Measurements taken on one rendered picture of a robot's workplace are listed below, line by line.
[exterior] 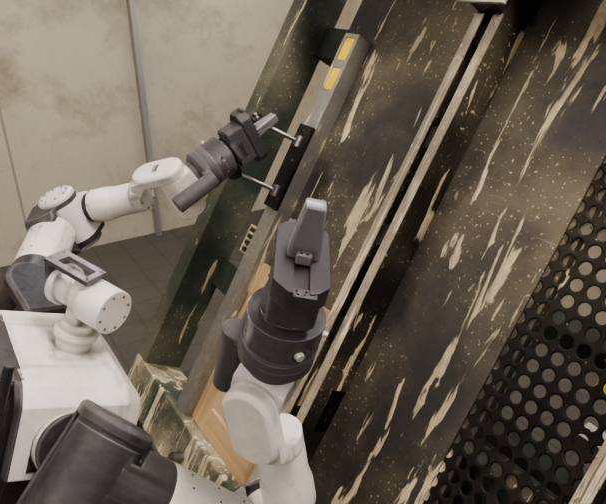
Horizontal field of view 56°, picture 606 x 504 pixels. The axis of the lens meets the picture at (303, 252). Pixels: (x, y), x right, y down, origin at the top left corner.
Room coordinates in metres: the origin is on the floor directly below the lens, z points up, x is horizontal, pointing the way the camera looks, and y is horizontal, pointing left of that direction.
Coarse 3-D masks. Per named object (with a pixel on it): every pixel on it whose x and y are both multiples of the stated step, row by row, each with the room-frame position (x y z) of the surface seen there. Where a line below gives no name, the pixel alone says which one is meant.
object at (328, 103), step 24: (360, 48) 1.32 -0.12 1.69; (336, 96) 1.28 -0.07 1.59; (312, 120) 1.28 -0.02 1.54; (312, 144) 1.25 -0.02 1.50; (312, 168) 1.25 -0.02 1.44; (288, 192) 1.21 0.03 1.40; (264, 216) 1.22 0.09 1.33; (288, 216) 1.21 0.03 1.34; (264, 240) 1.18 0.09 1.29; (240, 264) 1.19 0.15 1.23; (240, 288) 1.15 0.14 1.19; (216, 336) 1.12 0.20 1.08; (192, 384) 1.09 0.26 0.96; (192, 408) 1.06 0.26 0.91
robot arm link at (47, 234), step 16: (48, 192) 1.15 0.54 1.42; (64, 192) 1.12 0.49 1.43; (32, 208) 1.13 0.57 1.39; (48, 208) 1.10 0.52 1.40; (32, 224) 1.07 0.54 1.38; (48, 224) 1.06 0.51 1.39; (64, 224) 1.08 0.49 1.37; (32, 240) 1.00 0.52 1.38; (48, 240) 1.01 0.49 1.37; (64, 240) 1.04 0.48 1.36; (96, 240) 1.13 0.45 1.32; (16, 256) 0.96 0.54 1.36
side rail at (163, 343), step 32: (320, 0) 1.55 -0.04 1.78; (288, 32) 1.52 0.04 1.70; (320, 32) 1.55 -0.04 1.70; (288, 64) 1.50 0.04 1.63; (256, 96) 1.48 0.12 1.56; (288, 96) 1.50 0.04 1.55; (288, 128) 1.50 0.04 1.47; (224, 192) 1.39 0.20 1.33; (256, 192) 1.44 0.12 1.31; (224, 224) 1.39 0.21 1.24; (192, 256) 1.33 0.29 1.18; (224, 256) 1.38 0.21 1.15; (192, 288) 1.33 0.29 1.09; (160, 320) 1.29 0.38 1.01; (192, 320) 1.32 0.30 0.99; (160, 352) 1.27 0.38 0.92
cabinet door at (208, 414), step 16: (256, 288) 1.14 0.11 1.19; (208, 384) 1.08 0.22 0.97; (208, 400) 1.05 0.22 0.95; (192, 416) 1.06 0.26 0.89; (208, 416) 1.02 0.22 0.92; (208, 432) 0.99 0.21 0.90; (224, 432) 0.96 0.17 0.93; (224, 448) 0.94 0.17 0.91; (240, 464) 0.88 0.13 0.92; (240, 480) 0.86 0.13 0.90
